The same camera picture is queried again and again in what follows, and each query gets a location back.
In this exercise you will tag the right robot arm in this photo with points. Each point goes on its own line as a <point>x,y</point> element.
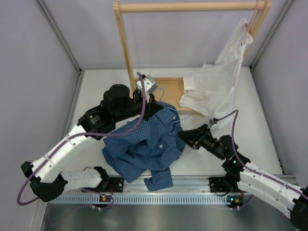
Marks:
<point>243,175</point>

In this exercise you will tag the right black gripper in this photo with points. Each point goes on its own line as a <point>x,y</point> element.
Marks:
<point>196,134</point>

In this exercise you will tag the left aluminium frame post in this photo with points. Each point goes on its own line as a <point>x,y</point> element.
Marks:
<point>58,33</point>

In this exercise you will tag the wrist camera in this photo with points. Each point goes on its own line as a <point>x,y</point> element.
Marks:
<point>149,84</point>
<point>213,124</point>

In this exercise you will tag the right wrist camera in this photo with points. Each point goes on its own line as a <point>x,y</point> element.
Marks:
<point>213,124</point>

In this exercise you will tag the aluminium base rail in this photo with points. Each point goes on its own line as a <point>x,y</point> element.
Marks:
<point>192,184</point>

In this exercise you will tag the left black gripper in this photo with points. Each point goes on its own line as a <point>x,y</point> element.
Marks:
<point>151,107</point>

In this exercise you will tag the pink wire hanger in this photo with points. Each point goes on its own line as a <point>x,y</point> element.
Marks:
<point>250,21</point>

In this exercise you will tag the right aluminium frame post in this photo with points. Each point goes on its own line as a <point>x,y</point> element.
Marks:
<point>269,36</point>

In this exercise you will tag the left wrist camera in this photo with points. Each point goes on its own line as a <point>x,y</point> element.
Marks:
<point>149,84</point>

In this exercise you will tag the wooden clothes rack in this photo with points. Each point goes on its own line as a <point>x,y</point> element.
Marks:
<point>180,33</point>

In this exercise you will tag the grey slotted cable duct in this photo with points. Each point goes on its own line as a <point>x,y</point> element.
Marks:
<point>84,198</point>

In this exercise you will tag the aluminium frame post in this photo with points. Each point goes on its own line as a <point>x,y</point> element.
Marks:
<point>269,36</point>
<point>58,33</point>

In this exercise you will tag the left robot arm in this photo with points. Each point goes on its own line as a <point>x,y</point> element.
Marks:
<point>47,177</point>

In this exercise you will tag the blue checked shirt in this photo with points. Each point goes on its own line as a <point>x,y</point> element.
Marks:
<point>154,145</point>

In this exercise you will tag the white shirt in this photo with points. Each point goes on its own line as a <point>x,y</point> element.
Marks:
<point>210,90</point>

